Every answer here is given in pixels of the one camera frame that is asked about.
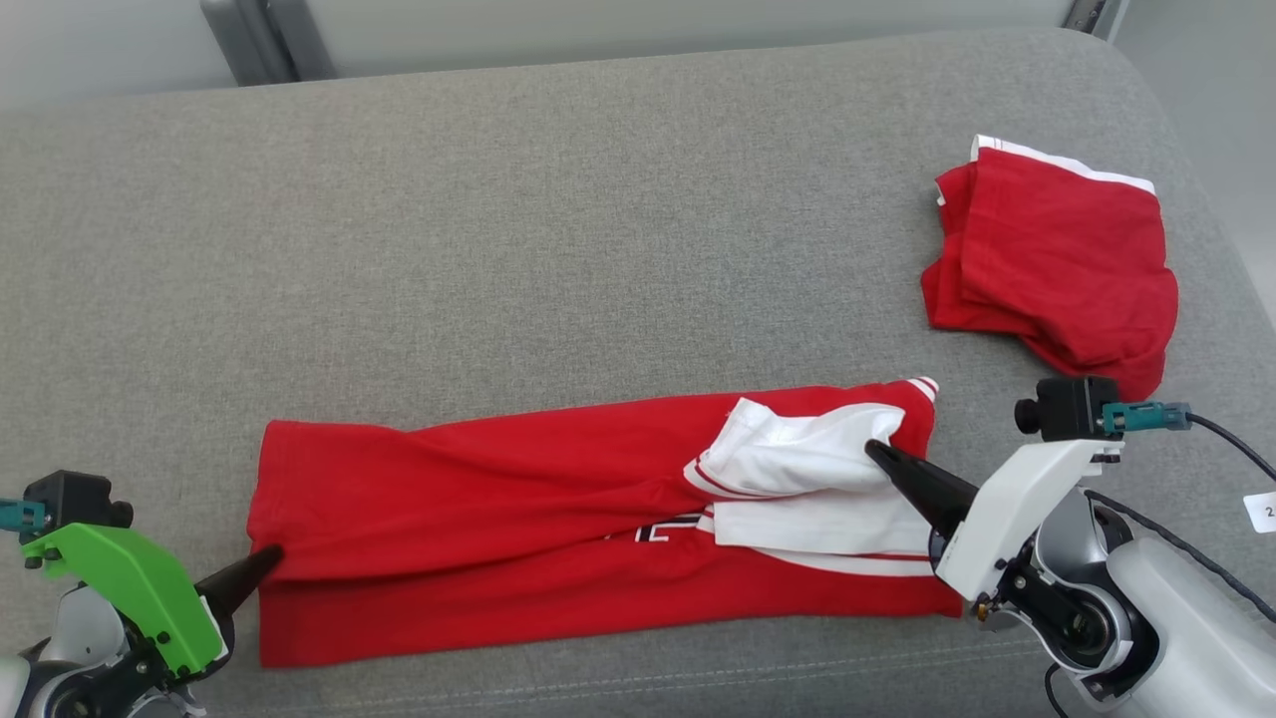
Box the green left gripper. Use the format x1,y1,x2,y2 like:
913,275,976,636
20,524,286,681

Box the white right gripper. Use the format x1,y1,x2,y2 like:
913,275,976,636
863,437,1124,604

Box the red jersey white striped sleeves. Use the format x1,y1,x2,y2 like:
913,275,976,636
246,376,966,669

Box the red shorts white trim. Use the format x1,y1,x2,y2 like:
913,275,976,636
920,135,1180,403

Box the teal right camera connector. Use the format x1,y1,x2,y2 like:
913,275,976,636
1103,401,1193,438

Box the thin black cable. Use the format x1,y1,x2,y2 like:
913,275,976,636
1186,412,1276,482
1082,489,1276,621

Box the grey metal partition post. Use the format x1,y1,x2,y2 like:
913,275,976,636
199,0,340,87
1060,0,1132,41

